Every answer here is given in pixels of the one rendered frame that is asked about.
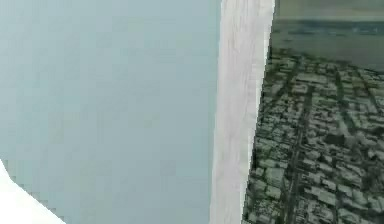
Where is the white rounded object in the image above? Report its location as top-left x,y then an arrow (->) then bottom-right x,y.
0,159 -> 67,224

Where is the framed aerial city picture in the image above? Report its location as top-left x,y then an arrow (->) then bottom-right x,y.
209,0 -> 384,224

